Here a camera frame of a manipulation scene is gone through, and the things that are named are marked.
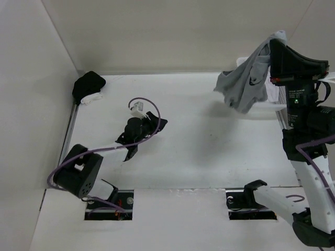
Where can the black folded tank top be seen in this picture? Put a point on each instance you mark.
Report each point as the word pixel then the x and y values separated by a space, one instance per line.
pixel 89 83

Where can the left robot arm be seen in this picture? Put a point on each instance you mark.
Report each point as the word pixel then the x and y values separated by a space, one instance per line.
pixel 80 168

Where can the white plastic basket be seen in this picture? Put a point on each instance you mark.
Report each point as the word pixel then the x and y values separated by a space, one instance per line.
pixel 263 95

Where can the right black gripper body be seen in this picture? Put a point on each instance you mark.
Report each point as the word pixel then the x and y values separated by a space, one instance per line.
pixel 312 71

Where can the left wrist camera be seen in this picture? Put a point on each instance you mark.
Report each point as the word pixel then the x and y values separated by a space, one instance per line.
pixel 136 110

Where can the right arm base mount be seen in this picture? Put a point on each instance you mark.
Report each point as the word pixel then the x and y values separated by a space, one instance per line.
pixel 240 209

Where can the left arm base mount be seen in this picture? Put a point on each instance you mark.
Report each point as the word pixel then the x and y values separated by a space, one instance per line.
pixel 119 207

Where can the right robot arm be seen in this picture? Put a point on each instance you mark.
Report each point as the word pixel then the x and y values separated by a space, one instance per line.
pixel 311 129

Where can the grey tank top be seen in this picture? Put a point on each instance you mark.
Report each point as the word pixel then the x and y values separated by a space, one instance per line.
pixel 256 64

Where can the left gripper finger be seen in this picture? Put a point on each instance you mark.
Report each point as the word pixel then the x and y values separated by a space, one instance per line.
pixel 153 123
pixel 122 139

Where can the white folded tank top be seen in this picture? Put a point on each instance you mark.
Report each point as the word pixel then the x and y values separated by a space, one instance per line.
pixel 90 98

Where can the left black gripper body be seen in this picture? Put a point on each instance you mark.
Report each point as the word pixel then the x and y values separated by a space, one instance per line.
pixel 144 130

